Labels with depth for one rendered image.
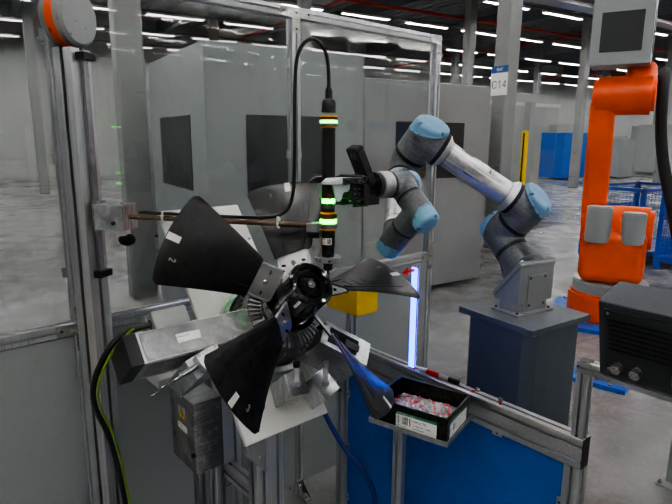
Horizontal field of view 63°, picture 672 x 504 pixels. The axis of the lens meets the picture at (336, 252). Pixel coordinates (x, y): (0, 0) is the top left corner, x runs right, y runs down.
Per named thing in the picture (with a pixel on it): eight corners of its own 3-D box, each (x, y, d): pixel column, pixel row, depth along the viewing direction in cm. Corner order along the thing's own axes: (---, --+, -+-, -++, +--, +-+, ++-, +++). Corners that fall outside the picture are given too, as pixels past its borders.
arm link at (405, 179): (429, 185, 156) (413, 163, 159) (403, 186, 149) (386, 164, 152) (414, 204, 161) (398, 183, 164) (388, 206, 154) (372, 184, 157)
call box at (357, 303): (326, 310, 196) (326, 281, 194) (346, 304, 203) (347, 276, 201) (356, 321, 185) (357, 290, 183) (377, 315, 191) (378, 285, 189)
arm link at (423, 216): (424, 240, 157) (403, 212, 162) (447, 214, 150) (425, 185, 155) (405, 243, 152) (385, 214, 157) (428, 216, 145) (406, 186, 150)
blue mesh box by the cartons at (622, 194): (575, 254, 769) (582, 183, 749) (628, 245, 835) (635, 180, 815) (638, 266, 695) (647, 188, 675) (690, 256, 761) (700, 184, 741)
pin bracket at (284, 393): (269, 385, 145) (284, 373, 139) (287, 382, 149) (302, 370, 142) (275, 408, 143) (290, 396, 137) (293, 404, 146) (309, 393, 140)
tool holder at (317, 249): (303, 262, 141) (303, 224, 139) (311, 256, 148) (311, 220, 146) (337, 264, 139) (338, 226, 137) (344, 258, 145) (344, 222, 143)
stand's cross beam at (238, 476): (223, 476, 171) (223, 464, 170) (234, 471, 173) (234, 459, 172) (256, 506, 157) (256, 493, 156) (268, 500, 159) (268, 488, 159)
